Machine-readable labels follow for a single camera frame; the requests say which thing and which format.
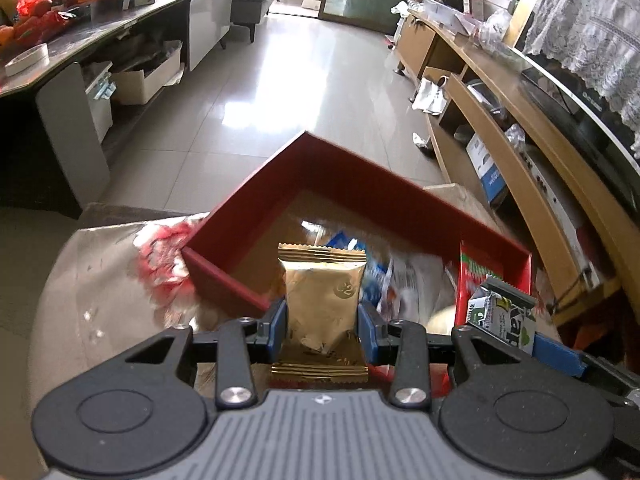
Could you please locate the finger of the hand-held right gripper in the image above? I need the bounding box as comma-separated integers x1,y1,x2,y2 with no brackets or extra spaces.
531,332,589,379

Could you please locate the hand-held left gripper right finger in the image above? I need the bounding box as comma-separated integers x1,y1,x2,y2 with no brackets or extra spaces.
357,303,523,409

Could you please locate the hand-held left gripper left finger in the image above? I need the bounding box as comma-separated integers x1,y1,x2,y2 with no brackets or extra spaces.
124,300,289,409

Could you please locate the gold snack packet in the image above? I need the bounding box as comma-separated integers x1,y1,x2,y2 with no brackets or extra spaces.
270,242,370,386

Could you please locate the green and white snack packet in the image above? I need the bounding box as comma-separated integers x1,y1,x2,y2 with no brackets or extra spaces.
466,275,539,357

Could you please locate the red cardboard box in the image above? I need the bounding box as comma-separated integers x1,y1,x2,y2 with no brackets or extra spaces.
181,130,534,396

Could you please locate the beige floral tablecloth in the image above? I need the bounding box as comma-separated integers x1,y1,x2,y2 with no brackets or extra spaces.
30,212,273,393

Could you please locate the blue and white box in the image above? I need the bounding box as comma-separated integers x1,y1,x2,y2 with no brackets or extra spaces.
466,132,507,207

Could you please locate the wooden media cabinet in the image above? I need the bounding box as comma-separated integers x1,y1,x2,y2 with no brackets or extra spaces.
394,9,640,328

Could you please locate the white plastic bag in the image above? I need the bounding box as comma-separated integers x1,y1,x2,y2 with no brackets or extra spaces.
411,75,452,114

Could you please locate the white storage bin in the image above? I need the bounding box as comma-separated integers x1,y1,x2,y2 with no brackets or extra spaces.
111,40,184,107

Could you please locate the white low cabinet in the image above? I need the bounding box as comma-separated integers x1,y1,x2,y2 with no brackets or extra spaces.
187,0,236,72

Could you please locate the grey counter cabinet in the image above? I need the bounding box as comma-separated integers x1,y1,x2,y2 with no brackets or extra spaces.
0,0,236,221

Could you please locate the white lace curtain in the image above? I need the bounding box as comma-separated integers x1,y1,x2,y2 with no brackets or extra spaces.
522,0,640,157

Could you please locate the white round dish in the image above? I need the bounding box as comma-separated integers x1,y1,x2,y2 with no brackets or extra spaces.
4,42,49,77

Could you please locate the red bag of oranges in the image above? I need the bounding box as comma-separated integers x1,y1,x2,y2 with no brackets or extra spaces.
0,0,78,48

